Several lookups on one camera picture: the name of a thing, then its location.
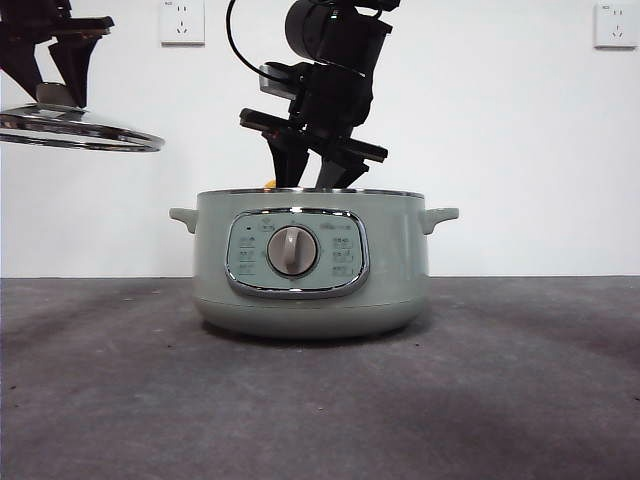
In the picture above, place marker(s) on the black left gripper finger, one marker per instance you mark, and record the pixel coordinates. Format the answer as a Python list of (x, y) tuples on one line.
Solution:
[(75, 70), (22, 62)]

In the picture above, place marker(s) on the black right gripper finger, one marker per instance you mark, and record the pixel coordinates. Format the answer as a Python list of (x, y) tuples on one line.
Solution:
[(342, 176), (289, 165)]

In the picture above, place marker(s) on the yellow corn cob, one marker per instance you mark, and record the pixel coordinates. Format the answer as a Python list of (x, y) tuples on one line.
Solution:
[(270, 185)]

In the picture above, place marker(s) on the glass lid with green knob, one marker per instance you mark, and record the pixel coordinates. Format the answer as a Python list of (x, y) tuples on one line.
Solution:
[(125, 135)]

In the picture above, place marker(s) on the sage green electric pot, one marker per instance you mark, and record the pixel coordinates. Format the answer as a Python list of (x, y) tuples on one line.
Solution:
[(400, 275)]

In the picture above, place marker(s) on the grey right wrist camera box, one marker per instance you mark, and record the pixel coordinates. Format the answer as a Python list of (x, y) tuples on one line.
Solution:
[(271, 82)]

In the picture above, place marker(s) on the white wall socket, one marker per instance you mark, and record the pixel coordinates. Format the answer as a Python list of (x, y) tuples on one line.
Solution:
[(182, 24), (616, 27)]

